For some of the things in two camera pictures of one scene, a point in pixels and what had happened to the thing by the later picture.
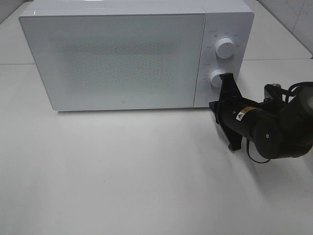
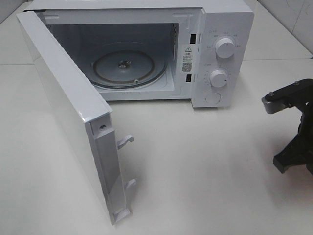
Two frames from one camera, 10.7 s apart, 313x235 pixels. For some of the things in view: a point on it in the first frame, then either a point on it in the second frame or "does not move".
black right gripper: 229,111 to 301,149
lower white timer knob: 215,78 does not move
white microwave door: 106,61 to 84,112
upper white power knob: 225,47 does not move
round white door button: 212,97 does not move
